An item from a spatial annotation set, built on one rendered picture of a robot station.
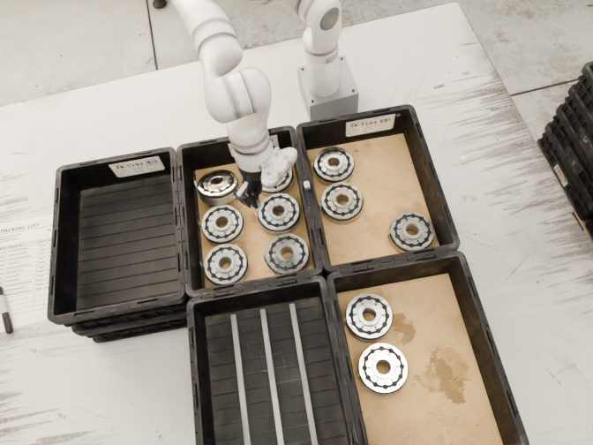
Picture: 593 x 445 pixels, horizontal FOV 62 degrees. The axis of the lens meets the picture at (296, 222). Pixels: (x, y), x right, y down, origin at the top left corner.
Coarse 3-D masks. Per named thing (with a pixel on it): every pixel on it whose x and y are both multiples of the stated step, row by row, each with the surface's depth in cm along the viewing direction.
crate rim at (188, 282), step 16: (272, 128) 122; (288, 128) 122; (192, 144) 122; (208, 144) 121; (176, 160) 120; (304, 176) 116; (304, 192) 115; (304, 208) 112; (320, 256) 106; (304, 272) 105; (320, 272) 105; (208, 288) 105; (224, 288) 105; (240, 288) 105
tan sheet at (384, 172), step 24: (360, 144) 130; (384, 144) 130; (360, 168) 127; (384, 168) 126; (408, 168) 126; (384, 192) 123; (408, 192) 123; (360, 216) 121; (384, 216) 120; (336, 240) 119; (360, 240) 118; (384, 240) 118; (336, 264) 116
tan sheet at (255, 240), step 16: (240, 176) 128; (288, 192) 125; (208, 208) 125; (240, 208) 124; (224, 224) 123; (256, 224) 122; (304, 224) 121; (240, 240) 120; (256, 240) 120; (304, 240) 119; (256, 256) 118; (288, 256) 118; (256, 272) 116
